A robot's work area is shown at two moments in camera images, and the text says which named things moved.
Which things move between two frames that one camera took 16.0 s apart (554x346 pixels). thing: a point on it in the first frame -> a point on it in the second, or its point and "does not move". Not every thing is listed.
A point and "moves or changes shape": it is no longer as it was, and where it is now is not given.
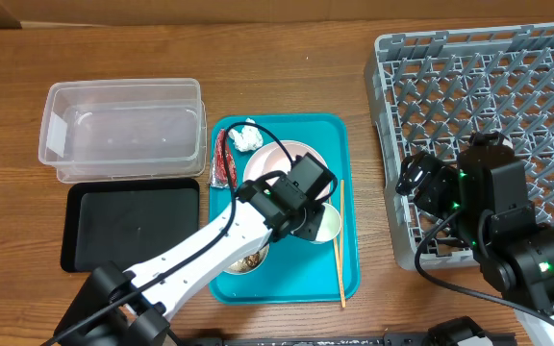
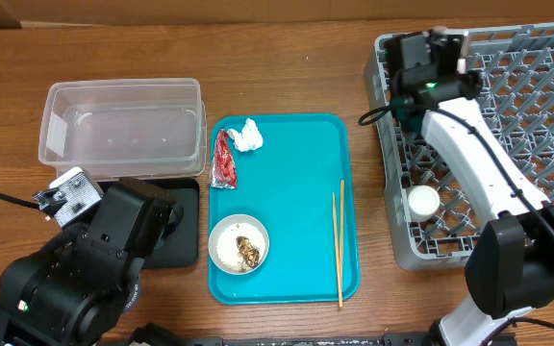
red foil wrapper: x=219 y=177 does not move
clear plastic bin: x=124 y=130 does not move
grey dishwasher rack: x=434 y=90 does not move
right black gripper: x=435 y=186 -> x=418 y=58
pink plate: x=273 y=158 -> x=462 y=61
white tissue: x=248 y=138 does not move
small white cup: x=330 y=225 moves or changes shape
